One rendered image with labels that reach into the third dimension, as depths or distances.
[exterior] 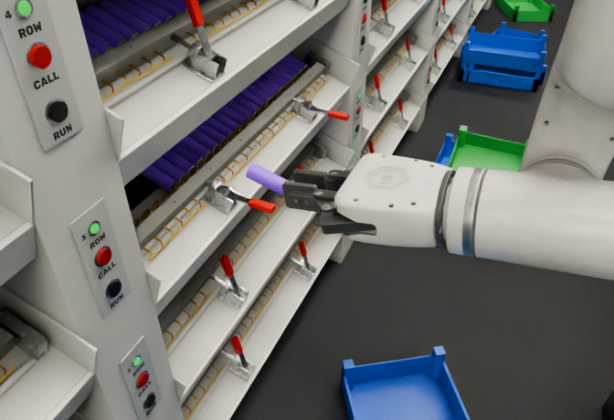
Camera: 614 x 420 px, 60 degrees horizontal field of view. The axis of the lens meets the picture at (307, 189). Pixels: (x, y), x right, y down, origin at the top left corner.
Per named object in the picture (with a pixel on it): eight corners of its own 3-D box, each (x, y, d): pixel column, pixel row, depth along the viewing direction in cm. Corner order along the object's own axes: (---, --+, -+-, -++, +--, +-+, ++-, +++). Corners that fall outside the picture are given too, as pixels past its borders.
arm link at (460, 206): (492, 150, 51) (460, 147, 53) (473, 201, 45) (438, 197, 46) (488, 219, 56) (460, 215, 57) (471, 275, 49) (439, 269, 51)
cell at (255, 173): (249, 162, 59) (301, 189, 58) (255, 162, 61) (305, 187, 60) (243, 178, 60) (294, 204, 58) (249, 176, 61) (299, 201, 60)
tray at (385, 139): (414, 117, 180) (433, 85, 171) (349, 223, 136) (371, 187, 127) (363, 88, 182) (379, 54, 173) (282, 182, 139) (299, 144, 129)
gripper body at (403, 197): (470, 150, 53) (364, 141, 58) (446, 208, 45) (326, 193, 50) (469, 211, 57) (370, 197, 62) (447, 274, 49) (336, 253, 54)
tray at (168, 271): (342, 103, 106) (360, 65, 100) (150, 324, 62) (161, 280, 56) (258, 54, 108) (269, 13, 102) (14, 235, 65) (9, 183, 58)
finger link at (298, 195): (341, 186, 55) (284, 179, 58) (329, 204, 52) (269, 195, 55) (344, 212, 56) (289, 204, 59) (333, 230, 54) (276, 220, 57)
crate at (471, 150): (506, 247, 137) (511, 233, 130) (428, 225, 144) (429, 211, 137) (529, 157, 151) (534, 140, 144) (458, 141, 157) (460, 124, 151)
